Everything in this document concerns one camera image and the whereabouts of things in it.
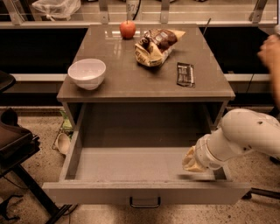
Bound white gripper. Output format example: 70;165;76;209
182;134;226;172

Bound grey top drawer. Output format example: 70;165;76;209
43;102;249;208

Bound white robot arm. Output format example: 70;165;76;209
182;108;280;172

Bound grey drawer cabinet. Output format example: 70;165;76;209
56;24;236;132

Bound person hand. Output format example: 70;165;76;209
257;34;280;73

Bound black office chair base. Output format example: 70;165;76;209
241;156;280;201

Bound black snack bar wrapper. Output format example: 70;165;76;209
177;62;195;88

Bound brown chip bag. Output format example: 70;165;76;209
135;29;185;67

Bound green snack bag floor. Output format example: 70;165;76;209
59;110;74;138

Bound white cup on floor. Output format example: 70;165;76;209
55;133;71;155

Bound white bowl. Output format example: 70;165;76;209
67;59;106;90

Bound red apple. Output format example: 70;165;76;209
119;20;136;39

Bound black cart left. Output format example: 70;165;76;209
0;70;74;224

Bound clear plastic bag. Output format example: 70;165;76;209
31;0;81;21

